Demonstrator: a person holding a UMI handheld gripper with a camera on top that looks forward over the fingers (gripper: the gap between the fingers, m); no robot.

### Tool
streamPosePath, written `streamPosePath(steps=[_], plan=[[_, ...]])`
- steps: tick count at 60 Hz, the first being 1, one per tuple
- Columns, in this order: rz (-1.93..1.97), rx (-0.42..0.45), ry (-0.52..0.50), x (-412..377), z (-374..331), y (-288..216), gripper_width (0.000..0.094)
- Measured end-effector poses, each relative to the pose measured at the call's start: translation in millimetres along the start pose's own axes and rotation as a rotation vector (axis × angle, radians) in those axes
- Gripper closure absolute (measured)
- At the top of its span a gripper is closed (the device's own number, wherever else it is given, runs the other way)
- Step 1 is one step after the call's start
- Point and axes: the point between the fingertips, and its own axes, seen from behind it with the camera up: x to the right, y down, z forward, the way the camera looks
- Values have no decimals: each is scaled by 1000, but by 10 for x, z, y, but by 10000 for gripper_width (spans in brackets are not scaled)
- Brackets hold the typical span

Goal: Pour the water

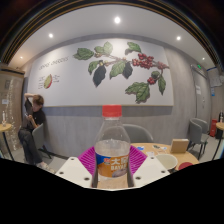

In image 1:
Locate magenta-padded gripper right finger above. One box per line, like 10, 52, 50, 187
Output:
127, 145, 171, 189

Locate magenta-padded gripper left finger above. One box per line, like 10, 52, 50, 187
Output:
54, 145, 101, 189

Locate clear bottle with red cap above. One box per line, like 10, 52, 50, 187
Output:
93, 104, 132, 190

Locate white cup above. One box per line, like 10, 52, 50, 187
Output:
155, 153, 179, 173

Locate brown cardboard box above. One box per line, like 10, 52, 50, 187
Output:
169, 138, 190, 154

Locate grey upholstered chair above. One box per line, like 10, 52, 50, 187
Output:
32, 123, 53, 160
122, 123, 155, 144
187, 117, 210, 160

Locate person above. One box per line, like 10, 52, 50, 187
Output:
18, 93, 56, 174

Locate red fire extinguisher box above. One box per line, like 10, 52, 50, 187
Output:
209, 118, 218, 138

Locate grey door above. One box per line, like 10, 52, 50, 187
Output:
191, 64, 213, 124

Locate brown wooden cabinet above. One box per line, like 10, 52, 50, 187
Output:
0, 64, 26, 158

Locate white notice board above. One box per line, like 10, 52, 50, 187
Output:
208, 68, 224, 98

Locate round ceiling lights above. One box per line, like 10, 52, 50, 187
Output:
19, 15, 183, 61

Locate coffee branch wall mural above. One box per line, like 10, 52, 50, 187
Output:
27, 37, 175, 108

